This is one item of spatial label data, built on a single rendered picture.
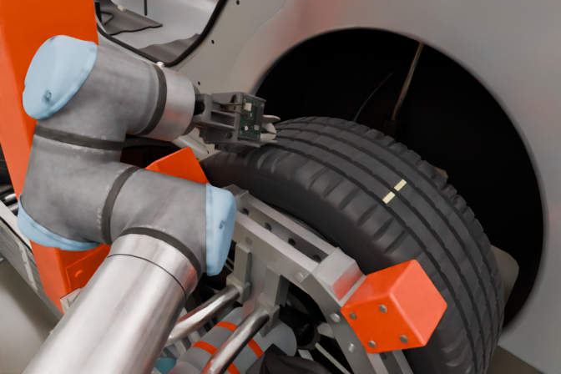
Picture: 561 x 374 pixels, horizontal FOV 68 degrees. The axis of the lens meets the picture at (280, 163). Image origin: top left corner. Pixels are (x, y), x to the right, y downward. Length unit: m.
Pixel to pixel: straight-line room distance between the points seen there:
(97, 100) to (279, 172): 0.28
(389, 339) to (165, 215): 0.29
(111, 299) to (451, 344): 0.44
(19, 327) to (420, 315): 1.68
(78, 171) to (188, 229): 0.14
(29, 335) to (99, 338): 1.59
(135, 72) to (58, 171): 0.13
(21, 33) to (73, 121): 0.36
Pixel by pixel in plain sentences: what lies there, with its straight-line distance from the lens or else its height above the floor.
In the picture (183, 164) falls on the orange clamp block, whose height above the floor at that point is 1.11.
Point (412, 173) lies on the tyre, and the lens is 0.69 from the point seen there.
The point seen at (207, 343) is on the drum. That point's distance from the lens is 0.72.
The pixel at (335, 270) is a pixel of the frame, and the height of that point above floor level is 1.12.
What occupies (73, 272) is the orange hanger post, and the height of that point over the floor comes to 0.72.
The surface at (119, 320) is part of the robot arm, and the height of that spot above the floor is 1.23.
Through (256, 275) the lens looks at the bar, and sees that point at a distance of 0.63.
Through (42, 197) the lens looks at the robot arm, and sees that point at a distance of 0.49.
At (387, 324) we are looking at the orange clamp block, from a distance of 0.52.
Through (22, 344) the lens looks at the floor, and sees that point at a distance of 1.93.
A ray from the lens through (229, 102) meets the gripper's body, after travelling 0.59.
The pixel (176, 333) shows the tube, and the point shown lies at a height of 1.01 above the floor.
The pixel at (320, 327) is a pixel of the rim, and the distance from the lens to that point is 0.78.
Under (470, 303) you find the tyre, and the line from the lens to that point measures 0.68.
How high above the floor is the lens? 1.52
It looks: 33 degrees down
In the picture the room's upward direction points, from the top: 8 degrees clockwise
